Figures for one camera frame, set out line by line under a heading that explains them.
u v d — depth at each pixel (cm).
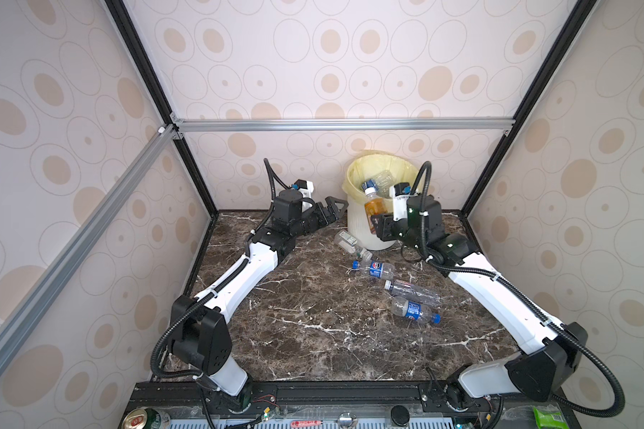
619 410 37
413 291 90
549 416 70
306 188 71
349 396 75
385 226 65
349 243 103
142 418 62
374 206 73
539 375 42
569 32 71
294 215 61
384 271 98
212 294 45
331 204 69
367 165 100
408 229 60
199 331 43
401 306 90
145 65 76
